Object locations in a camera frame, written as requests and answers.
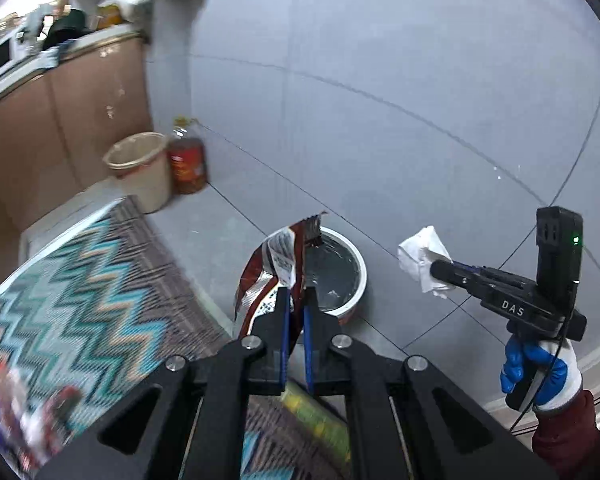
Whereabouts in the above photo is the person's right forearm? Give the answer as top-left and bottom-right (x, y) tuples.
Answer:
(530, 389), (600, 478)

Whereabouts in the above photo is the brown red snack wrapper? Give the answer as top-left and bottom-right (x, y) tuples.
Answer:
(234, 211), (328, 341)

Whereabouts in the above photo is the blue grey cloth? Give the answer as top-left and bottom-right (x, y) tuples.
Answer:
(41, 42), (75, 68)

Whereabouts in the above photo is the red and white wrapper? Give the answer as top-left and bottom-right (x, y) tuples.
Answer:
(0, 360), (83, 476)

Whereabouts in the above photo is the cooking oil bottle red label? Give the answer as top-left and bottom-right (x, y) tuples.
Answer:
(167, 117), (208, 195)

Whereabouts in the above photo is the white round trash bin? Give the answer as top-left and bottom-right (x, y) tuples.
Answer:
(240, 225), (368, 326)

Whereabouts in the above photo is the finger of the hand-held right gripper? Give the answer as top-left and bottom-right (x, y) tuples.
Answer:
(430, 259), (527, 297)

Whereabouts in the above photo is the yellow jar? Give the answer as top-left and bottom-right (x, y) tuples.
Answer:
(97, 2), (124, 28)

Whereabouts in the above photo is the brown kitchen base cabinet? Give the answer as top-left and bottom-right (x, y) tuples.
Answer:
(0, 32), (153, 261)

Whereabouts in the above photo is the person's right hand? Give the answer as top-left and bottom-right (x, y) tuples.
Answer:
(500, 332), (588, 416)

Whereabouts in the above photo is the beige plastic bucket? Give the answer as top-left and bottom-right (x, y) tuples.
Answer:
(102, 131), (173, 213)

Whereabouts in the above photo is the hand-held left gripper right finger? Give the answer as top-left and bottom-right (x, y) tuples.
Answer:
(302, 285), (561, 480)

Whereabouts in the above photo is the white tissue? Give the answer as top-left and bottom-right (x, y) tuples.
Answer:
(397, 225), (456, 300)

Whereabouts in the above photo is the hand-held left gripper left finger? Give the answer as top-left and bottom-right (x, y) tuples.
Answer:
(37, 285), (293, 480)

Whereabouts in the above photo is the yellow green packet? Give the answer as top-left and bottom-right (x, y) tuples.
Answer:
(282, 380), (352, 461)

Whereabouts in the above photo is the zigzag patterned mat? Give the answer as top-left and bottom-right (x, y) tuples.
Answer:
(0, 197), (351, 480)

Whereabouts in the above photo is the white plastic bag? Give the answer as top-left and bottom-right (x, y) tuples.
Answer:
(117, 0), (152, 23)

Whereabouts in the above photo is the black pot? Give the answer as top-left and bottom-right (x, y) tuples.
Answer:
(45, 9), (93, 48)

